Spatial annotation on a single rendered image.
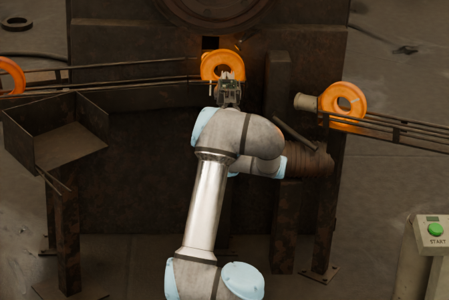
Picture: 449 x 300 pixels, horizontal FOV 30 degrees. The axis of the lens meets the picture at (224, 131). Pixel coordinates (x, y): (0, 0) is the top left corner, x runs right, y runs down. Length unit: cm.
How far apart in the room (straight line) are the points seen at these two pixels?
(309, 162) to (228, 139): 69
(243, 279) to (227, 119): 43
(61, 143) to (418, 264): 118
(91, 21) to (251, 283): 117
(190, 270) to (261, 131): 41
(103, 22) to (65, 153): 51
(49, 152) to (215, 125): 65
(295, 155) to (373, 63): 214
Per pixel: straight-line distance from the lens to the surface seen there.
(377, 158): 396
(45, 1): 563
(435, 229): 244
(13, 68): 292
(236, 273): 223
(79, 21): 293
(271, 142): 227
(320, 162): 289
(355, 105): 279
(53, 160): 265
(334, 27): 299
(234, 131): 224
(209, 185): 224
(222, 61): 287
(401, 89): 468
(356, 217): 352
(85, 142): 271
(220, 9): 268
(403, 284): 271
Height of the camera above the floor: 195
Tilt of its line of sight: 29 degrees down
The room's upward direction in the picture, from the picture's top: 3 degrees clockwise
